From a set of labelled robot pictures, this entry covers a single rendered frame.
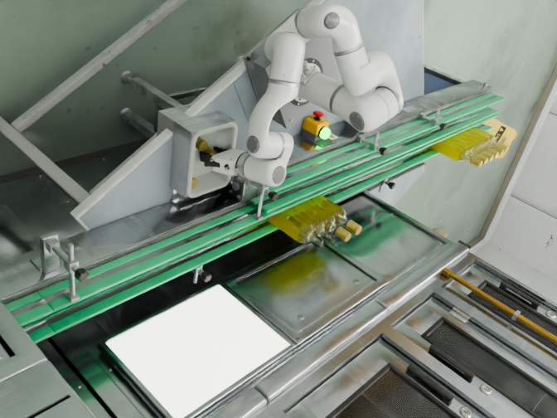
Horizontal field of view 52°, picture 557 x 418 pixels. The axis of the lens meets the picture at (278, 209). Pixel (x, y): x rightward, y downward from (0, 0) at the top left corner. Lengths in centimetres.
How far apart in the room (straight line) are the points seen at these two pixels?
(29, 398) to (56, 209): 116
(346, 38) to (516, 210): 670
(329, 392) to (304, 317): 25
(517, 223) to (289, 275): 648
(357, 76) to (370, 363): 82
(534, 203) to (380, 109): 645
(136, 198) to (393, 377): 91
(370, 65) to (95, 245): 90
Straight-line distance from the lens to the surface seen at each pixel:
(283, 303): 177
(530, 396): 190
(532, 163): 786
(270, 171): 153
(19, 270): 156
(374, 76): 163
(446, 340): 192
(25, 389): 108
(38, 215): 211
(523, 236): 821
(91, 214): 166
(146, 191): 173
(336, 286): 188
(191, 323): 166
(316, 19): 154
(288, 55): 151
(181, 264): 170
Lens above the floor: 192
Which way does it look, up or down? 31 degrees down
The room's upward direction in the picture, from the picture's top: 124 degrees clockwise
